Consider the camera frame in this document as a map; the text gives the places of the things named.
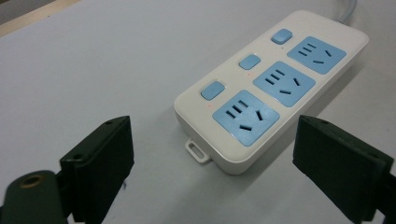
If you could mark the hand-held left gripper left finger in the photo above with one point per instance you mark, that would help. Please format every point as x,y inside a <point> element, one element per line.
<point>99,158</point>

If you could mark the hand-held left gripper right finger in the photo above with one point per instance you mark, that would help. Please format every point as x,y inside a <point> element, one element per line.
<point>339,168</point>

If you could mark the white and blue power strip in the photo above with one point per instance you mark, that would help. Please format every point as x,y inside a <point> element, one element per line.
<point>264,93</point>

